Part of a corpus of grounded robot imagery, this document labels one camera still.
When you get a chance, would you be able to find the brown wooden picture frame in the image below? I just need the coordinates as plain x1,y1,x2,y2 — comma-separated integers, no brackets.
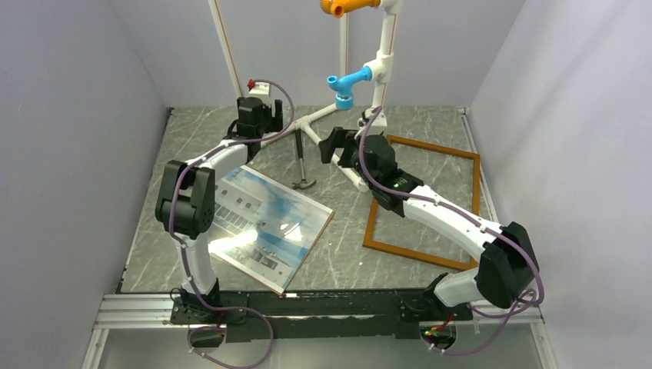
362,135,481,271

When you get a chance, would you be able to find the building photo print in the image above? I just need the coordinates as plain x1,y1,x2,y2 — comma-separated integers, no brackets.
208,165,334,294

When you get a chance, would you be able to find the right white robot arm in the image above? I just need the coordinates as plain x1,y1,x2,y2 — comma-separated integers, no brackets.
318,127,539,319

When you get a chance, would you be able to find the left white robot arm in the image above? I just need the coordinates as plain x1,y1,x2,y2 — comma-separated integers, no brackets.
155,97,286,323

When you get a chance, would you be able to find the blue pipe fitting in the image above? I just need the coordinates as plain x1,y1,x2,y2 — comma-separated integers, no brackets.
327,66,373,110

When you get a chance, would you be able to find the white pvc pipe stand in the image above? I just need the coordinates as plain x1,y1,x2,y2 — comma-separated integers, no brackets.
207,0,404,194

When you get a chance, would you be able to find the orange pipe fitting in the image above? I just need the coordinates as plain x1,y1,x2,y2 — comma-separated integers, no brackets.
320,0,381,18

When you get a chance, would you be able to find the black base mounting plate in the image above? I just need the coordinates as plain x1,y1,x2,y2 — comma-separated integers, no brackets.
169,288,473,343

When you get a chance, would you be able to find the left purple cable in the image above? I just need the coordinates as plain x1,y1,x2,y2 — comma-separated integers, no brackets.
168,79,296,369

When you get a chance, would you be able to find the purple cable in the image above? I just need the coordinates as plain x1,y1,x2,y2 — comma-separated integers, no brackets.
358,105,545,357
168,79,296,369

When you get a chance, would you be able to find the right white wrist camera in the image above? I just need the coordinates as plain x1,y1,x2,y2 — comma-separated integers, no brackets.
358,108,388,135

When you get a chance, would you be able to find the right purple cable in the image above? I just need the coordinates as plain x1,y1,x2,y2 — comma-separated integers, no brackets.
358,105,545,357

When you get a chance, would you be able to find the aluminium rail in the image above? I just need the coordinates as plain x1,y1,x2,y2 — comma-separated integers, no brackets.
82,294,559,368

